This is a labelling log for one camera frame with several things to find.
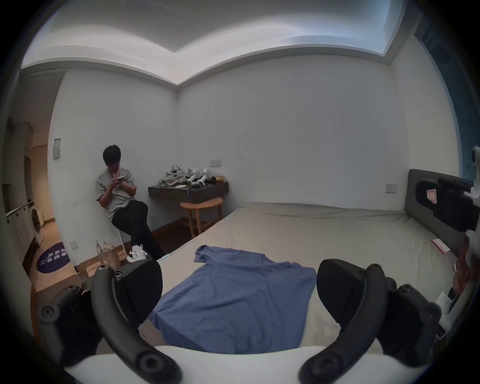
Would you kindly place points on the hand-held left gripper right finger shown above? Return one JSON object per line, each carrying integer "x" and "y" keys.
{"x": 369, "y": 300}

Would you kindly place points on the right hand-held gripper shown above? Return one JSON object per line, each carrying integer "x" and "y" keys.
{"x": 467, "y": 296}

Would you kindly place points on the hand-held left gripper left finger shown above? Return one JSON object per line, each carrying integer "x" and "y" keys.
{"x": 112, "y": 322}

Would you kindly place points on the person's right hand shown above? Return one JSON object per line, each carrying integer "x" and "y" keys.
{"x": 459, "y": 279}

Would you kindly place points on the pink and white card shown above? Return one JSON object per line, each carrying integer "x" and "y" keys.
{"x": 440, "y": 244}

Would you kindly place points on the grey padded headboard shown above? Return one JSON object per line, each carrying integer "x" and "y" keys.
{"x": 412, "y": 198}

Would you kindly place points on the clear plastic bag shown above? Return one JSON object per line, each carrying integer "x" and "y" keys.
{"x": 107, "y": 255}

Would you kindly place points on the bed with beige sheet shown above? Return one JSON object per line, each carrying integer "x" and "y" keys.
{"x": 337, "y": 232}

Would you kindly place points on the round dark blue floor mat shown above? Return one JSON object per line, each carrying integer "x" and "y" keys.
{"x": 52, "y": 258}

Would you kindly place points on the white washing machine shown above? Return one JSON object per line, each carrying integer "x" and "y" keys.
{"x": 37, "y": 225}

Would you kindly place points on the blue shirt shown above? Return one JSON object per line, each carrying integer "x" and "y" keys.
{"x": 240, "y": 300}

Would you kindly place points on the round wooden stool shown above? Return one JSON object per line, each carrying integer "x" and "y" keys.
{"x": 202, "y": 206}

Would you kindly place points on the white wall socket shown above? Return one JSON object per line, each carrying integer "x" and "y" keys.
{"x": 215, "y": 162}
{"x": 391, "y": 188}

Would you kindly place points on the dark wall-mounted shelf with grippers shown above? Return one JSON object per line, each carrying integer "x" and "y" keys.
{"x": 187, "y": 191}

